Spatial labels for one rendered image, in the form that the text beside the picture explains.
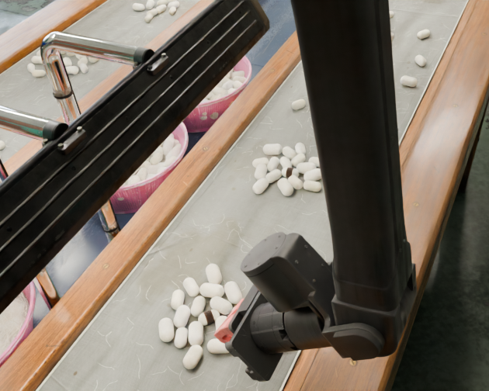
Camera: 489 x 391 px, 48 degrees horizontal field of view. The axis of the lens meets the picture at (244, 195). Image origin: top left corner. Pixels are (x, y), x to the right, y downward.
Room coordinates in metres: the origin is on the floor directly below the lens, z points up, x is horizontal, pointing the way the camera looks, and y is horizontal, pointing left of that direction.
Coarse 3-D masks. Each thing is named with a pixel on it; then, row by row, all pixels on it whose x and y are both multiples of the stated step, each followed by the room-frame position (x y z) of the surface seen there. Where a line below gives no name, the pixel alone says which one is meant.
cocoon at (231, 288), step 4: (228, 284) 0.51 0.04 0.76; (232, 284) 0.51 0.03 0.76; (236, 284) 0.51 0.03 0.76; (224, 288) 0.51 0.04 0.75; (228, 288) 0.50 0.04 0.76; (232, 288) 0.50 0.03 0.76; (236, 288) 0.50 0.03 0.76; (228, 292) 0.50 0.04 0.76; (232, 292) 0.49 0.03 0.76; (236, 292) 0.49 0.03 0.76; (240, 292) 0.50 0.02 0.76; (228, 296) 0.49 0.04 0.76; (232, 296) 0.49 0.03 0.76; (236, 296) 0.49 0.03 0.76; (240, 296) 0.49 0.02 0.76; (232, 300) 0.49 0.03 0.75; (236, 300) 0.49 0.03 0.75
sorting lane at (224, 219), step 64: (448, 0) 1.40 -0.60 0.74; (256, 128) 0.92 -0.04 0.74; (320, 192) 0.71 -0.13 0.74; (192, 256) 0.59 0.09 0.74; (128, 320) 0.48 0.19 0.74; (192, 320) 0.47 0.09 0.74; (64, 384) 0.39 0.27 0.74; (128, 384) 0.38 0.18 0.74; (192, 384) 0.37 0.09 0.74; (256, 384) 0.36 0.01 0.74
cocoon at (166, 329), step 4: (160, 320) 0.46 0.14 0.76; (164, 320) 0.46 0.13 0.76; (168, 320) 0.46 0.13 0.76; (160, 324) 0.45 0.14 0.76; (164, 324) 0.45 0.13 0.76; (168, 324) 0.45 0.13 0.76; (172, 324) 0.46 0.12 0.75; (160, 328) 0.45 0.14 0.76; (164, 328) 0.45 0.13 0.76; (168, 328) 0.45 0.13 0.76; (172, 328) 0.45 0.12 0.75; (160, 332) 0.44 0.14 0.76; (164, 332) 0.44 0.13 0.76; (168, 332) 0.44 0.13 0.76; (172, 332) 0.44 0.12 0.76; (160, 336) 0.44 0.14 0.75; (164, 336) 0.44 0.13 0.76; (168, 336) 0.43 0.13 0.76; (172, 336) 0.44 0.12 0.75; (164, 340) 0.43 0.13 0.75; (168, 340) 0.43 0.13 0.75
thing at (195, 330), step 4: (192, 324) 0.45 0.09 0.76; (196, 324) 0.45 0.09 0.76; (200, 324) 0.45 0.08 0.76; (192, 328) 0.44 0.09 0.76; (196, 328) 0.44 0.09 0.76; (200, 328) 0.44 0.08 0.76; (192, 332) 0.43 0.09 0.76; (196, 332) 0.43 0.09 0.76; (200, 332) 0.43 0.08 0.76; (192, 336) 0.43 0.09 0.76; (196, 336) 0.43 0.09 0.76; (200, 336) 0.43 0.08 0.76; (192, 340) 0.42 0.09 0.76; (196, 340) 0.42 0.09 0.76; (200, 340) 0.42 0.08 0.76; (192, 344) 0.42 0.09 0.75; (196, 344) 0.42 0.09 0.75
